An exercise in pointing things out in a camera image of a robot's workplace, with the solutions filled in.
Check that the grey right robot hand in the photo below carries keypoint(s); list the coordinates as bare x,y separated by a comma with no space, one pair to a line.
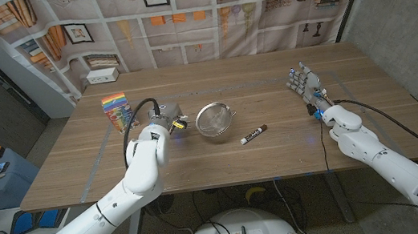
310,84

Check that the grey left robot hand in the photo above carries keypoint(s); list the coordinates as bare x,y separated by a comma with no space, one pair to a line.
170,112

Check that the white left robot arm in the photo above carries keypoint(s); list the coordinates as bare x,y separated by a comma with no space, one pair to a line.
137,183

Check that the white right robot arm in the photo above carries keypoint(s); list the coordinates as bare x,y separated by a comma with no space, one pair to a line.
376,155

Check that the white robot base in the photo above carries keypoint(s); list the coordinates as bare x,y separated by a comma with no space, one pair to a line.
244,229

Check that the rainbow marker box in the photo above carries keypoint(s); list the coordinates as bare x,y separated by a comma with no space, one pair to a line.
115,111

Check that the brown marker white cap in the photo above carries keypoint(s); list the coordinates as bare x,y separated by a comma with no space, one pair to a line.
253,134

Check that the white power outlet box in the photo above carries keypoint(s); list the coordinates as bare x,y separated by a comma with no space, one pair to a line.
102,76

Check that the printed bookshelf backdrop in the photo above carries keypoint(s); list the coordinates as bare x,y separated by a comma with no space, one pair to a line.
201,29

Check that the black round fan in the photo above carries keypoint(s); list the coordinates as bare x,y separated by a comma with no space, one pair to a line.
162,206

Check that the grey table leg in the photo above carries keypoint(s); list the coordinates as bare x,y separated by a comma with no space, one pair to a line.
339,197

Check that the yellow object under table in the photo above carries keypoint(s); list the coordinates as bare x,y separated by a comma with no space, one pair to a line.
254,192

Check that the white table leg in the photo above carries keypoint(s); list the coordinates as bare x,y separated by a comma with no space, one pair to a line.
134,228

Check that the blue storage box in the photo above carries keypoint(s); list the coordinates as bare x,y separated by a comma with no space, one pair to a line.
4,192

